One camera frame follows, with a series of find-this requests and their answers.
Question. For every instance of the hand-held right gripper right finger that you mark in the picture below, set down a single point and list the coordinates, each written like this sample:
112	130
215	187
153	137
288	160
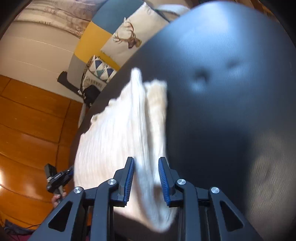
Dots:
163	180

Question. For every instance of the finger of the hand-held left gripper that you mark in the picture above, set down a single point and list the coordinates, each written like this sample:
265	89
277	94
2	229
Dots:
69	175

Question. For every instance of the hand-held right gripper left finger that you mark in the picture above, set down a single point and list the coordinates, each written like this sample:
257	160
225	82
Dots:
130	176

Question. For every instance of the cream knit sweater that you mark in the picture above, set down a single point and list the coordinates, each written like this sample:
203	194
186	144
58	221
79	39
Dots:
120	129

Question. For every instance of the person's left hand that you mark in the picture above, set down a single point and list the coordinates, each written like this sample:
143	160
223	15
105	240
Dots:
56	200

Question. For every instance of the black handbag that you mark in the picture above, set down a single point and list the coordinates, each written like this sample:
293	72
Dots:
91	95

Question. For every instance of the triangle pattern pillow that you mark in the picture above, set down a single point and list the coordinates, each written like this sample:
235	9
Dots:
99	69

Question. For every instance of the grey yellow blue sofa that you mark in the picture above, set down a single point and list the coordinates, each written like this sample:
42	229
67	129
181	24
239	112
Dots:
92	41

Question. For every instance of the deer print pillow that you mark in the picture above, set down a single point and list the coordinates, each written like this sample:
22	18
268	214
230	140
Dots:
145	27

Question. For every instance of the brown patterned curtain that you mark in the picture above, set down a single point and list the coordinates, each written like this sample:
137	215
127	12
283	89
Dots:
57	14

